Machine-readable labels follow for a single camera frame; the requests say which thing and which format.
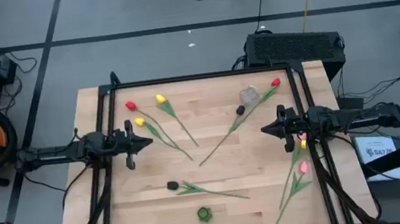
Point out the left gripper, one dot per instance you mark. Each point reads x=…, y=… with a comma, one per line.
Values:
x=123, y=144

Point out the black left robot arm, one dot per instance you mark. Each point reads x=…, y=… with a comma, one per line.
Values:
x=56, y=154

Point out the black power adapter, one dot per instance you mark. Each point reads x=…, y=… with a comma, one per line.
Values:
x=350, y=102

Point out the red artificial tulip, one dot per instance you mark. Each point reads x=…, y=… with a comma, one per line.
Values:
x=130, y=105
x=276, y=82

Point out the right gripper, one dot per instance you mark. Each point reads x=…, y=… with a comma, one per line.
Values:
x=295, y=125

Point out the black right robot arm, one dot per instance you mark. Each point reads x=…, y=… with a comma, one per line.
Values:
x=357, y=117

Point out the black computer case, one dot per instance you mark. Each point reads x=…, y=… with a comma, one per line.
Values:
x=293, y=48

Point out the clear cut glass vase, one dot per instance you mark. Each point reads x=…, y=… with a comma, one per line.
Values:
x=249, y=96

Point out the black artificial tulip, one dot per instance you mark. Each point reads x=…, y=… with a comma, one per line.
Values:
x=172, y=185
x=240, y=110

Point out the black metal table frame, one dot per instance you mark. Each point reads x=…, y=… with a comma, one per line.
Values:
x=199, y=77

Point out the pink and yellow artificial tulip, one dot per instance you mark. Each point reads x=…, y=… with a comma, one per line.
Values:
x=303, y=143

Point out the white printed box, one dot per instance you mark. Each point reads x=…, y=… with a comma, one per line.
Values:
x=379, y=155

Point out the green glass vase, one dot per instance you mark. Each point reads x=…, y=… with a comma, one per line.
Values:
x=205, y=214

